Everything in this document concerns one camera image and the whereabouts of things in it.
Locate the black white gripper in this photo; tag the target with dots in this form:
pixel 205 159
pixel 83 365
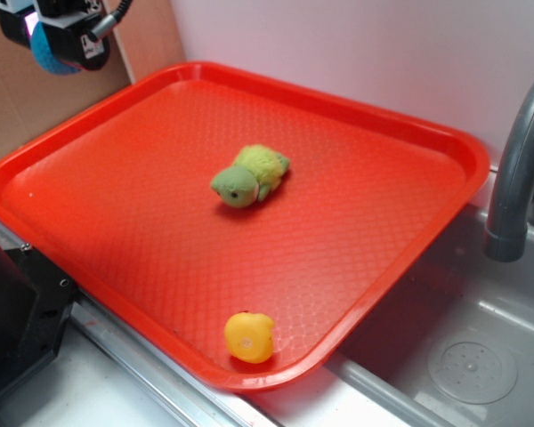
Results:
pixel 67 25

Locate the blue textured ball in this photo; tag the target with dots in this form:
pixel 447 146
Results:
pixel 43 54

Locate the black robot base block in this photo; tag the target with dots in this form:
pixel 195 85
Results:
pixel 36 297

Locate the brown cardboard panel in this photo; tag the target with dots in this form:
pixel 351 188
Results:
pixel 33 101

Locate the red plastic tray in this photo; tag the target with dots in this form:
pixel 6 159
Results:
pixel 119 197

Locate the green plush turtle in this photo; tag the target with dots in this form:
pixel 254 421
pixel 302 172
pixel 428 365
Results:
pixel 254 174

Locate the yellow rubber duck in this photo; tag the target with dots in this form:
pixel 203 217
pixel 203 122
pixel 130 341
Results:
pixel 248 337

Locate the grey toy faucet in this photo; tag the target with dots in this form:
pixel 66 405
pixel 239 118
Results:
pixel 511 206

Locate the grey plastic sink basin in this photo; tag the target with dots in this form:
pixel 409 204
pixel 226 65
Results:
pixel 452 343

